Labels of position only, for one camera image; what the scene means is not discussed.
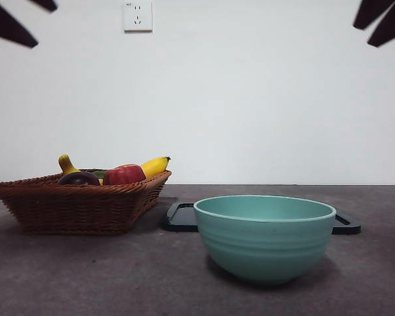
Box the teal bowl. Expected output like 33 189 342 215
193 194 336 286

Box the yellow banana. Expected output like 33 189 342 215
58 153 172 186

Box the red apple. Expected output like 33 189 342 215
103 163 147 186

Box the dark purple plum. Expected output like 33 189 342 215
57 171 101 186

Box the brown wicker basket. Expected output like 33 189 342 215
0 169 172 236

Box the white wall socket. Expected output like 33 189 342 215
123 1 153 33

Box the black tray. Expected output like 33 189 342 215
160 201 362 236

